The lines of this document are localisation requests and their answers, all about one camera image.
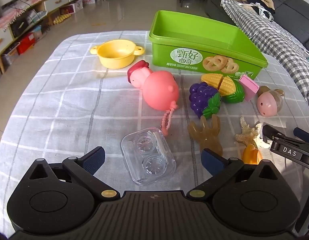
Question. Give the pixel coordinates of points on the green plastic box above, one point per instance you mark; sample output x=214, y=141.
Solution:
x=184, y=55

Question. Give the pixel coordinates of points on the pink doll ball toy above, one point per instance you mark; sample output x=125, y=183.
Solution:
x=267, y=103

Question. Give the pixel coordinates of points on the red storage box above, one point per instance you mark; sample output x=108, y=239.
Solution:
x=25, y=42

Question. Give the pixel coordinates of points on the purple toy grapes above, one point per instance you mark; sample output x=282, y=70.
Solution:
x=199, y=97

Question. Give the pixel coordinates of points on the white printed box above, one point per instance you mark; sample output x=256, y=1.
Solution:
x=77, y=5

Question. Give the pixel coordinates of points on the grey checked tablecloth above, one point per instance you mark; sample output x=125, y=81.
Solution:
x=69, y=105

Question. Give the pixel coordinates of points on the pink pig toy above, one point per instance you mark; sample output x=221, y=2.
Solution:
x=159, y=90

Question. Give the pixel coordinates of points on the amber rubber hand toy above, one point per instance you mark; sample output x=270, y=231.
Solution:
x=209, y=137

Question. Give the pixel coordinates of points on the dark grey sofa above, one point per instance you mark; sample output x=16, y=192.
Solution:
x=294, y=12

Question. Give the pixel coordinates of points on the orange plastic cup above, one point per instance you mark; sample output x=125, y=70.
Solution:
x=252, y=155

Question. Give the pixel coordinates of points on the white wooden tv cabinet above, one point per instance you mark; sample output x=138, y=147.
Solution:
x=57, y=1

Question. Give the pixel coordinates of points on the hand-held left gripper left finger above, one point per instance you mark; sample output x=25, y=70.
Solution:
x=95, y=160

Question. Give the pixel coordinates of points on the tan starfish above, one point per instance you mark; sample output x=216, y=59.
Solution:
x=244, y=136

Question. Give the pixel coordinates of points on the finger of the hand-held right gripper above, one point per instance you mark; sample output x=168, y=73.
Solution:
x=303, y=133
x=269, y=131

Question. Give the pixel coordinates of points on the row of yellow toys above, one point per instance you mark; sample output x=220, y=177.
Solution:
x=62, y=18

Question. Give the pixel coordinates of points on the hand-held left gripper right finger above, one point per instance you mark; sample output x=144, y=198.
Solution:
x=212, y=162

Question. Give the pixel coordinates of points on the plaid blanket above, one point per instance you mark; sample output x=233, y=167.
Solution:
x=269, y=37

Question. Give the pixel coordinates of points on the yellow toy corn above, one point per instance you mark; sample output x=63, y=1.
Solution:
x=229, y=85

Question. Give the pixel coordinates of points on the pink fringed cloth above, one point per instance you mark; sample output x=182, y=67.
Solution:
x=9, y=15

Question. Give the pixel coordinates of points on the pink toy book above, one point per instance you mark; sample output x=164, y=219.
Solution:
x=248, y=87

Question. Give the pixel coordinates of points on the clear plastic case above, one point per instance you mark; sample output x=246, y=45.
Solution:
x=147, y=155

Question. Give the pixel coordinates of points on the yellow toy pot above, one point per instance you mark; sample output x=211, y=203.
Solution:
x=117, y=60

